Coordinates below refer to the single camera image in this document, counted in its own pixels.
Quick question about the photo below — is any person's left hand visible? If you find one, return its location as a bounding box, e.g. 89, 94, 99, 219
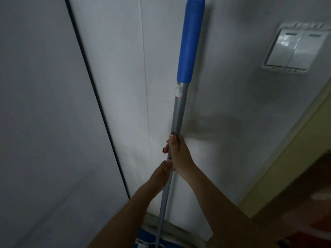
148, 159, 173, 195

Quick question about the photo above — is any person's right hand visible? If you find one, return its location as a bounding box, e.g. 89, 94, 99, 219
162, 133, 197, 180

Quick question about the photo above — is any grey mop pole blue grip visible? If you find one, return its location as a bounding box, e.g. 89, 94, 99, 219
155, 0, 206, 248

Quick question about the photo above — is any person's left forearm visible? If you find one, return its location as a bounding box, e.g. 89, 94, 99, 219
87, 182, 162, 248

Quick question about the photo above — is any person's right forearm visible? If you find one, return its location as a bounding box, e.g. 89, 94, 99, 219
178, 163, 281, 248

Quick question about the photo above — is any blue flat mop head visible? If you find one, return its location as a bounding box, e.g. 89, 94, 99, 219
134, 214, 207, 248

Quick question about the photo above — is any cream door frame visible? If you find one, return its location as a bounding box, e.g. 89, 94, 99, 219
238, 82, 331, 218

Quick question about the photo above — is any white double wall switch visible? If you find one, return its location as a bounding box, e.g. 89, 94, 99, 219
261, 21, 331, 75

